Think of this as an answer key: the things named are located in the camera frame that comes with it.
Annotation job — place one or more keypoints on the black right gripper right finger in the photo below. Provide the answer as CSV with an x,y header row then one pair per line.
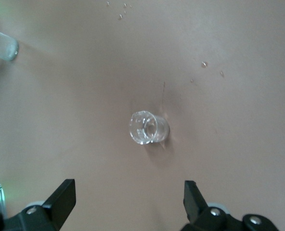
x,y
198,211

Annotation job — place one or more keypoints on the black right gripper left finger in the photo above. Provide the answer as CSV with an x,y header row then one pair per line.
x,y
48,211

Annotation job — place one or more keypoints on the clear glass cup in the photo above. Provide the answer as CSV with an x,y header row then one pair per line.
x,y
147,127

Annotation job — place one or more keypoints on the brown paper table cover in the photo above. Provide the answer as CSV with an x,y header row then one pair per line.
x,y
229,144

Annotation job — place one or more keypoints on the glass bottle with green sleeve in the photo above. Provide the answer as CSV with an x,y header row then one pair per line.
x,y
3,45

